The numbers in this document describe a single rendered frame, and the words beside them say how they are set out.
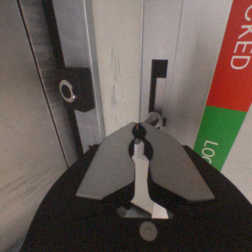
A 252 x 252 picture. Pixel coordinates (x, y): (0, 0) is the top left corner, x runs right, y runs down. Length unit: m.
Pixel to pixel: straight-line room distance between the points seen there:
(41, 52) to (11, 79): 0.06
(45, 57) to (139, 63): 0.15
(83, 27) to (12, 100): 0.13
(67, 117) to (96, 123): 0.07
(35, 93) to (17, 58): 0.05
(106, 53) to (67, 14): 0.07
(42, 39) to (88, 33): 0.08
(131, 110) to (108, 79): 0.05
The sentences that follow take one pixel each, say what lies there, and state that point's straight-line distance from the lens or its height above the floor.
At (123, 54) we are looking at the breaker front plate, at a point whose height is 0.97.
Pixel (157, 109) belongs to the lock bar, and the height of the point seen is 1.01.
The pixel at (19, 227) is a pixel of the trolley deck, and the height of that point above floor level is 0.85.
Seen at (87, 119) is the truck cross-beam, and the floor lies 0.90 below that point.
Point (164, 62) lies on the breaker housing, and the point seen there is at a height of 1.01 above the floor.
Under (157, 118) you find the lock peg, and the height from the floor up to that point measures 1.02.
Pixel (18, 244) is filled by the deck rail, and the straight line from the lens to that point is 0.37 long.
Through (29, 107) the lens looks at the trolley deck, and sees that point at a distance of 0.25.
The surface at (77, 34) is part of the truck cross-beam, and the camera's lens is 0.22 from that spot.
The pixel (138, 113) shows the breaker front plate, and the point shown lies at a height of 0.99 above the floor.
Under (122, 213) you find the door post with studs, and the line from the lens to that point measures 0.39.
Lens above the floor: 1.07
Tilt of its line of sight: 28 degrees down
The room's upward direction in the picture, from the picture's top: 107 degrees clockwise
